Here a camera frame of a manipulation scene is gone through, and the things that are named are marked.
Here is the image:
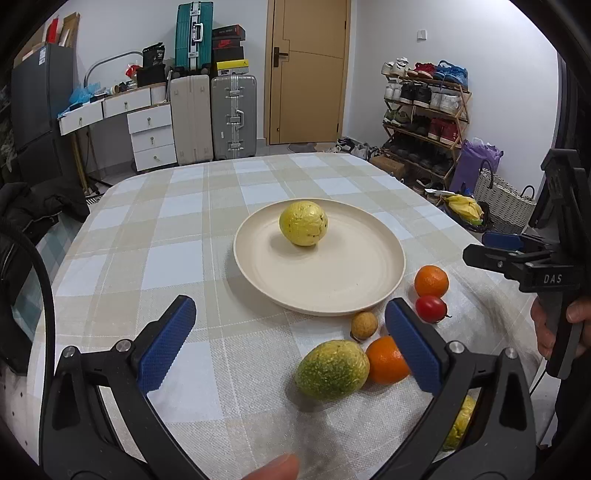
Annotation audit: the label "black cable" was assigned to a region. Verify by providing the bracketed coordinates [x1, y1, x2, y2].
[0, 224, 56, 384]

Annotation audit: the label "green-yellow speckled fruit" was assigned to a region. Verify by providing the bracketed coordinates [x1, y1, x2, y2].
[294, 340, 371, 401]

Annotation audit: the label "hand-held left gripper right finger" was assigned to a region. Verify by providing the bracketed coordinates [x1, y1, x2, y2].
[369, 298, 539, 480]

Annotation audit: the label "silver suitcase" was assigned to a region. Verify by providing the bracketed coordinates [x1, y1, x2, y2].
[211, 75, 257, 161]

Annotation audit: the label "yellow plastic bag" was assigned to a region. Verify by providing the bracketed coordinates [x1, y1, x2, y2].
[443, 195, 485, 222]

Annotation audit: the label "black bag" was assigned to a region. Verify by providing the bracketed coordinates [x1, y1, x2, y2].
[137, 65, 168, 87]

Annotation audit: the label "white desk with drawers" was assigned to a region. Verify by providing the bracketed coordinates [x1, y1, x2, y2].
[58, 85, 178, 174]

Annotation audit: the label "small orange mandarin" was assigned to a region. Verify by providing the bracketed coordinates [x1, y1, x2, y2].
[414, 264, 450, 298]

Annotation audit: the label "black printed box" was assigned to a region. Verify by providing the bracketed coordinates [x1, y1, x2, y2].
[142, 43, 166, 68]

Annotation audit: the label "wooden shoe rack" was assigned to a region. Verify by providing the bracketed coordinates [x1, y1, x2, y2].
[381, 69, 472, 185]

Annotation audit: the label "purple paper bag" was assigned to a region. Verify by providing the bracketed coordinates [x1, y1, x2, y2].
[450, 138, 504, 195]

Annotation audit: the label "trash bin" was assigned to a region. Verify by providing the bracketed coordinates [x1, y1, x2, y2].
[436, 191, 492, 234]

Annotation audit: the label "teal suitcase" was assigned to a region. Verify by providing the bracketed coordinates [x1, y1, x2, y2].
[174, 1, 214, 72]

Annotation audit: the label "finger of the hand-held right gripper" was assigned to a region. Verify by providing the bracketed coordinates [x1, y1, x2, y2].
[463, 244, 555, 278]
[482, 232, 550, 253]

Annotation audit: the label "brown cardboard box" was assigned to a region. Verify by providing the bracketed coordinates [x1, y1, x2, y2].
[372, 154, 407, 178]

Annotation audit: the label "white woven basket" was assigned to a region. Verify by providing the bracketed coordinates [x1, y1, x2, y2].
[473, 167, 539, 234]

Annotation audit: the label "wooden door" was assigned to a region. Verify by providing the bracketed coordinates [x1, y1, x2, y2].
[265, 0, 356, 146]

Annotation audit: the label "person's right hand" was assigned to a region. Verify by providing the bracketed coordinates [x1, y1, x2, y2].
[530, 295, 591, 365]

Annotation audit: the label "silver curved tube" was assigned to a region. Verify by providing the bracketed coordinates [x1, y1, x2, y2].
[85, 51, 144, 88]

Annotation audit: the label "blue plastic bag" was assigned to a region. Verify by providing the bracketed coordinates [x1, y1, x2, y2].
[69, 83, 100, 107]

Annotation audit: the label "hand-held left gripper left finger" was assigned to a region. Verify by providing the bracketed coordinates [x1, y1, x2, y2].
[39, 295, 211, 480]

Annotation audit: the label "beige round plate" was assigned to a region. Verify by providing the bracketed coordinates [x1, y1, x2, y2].
[233, 199, 406, 317]

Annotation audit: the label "beige suitcase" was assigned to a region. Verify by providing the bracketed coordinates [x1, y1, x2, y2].
[170, 74, 214, 166]

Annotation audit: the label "flat cardboard pieces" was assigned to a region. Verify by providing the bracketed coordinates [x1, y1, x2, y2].
[60, 13, 80, 49]

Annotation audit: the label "red tomato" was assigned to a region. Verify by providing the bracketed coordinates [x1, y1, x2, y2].
[416, 295, 451, 323]

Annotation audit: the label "large yellow wrinkled fruit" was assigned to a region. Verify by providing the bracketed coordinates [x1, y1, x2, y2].
[279, 200, 329, 248]

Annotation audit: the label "black and yellow shoe box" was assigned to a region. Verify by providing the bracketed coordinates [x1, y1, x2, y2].
[213, 59, 249, 77]

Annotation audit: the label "pile of sneakers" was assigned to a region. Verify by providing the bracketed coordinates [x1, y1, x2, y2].
[328, 137, 382, 160]

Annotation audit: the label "small yellow speckled fruit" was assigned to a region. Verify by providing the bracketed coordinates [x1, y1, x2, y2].
[441, 394, 477, 452]

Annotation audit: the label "brown longan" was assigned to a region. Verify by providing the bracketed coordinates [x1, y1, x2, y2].
[351, 311, 379, 342]

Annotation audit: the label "large orange mandarin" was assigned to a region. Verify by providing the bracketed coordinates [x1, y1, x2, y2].
[366, 336, 411, 385]

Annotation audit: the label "shoe rack with shoes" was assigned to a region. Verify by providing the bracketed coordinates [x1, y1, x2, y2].
[381, 58, 469, 178]

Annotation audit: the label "dark grey refrigerator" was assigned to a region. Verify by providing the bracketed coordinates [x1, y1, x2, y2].
[10, 44, 77, 185]

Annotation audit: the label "person's right forearm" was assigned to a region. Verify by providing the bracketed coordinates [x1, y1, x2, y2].
[538, 346, 591, 480]

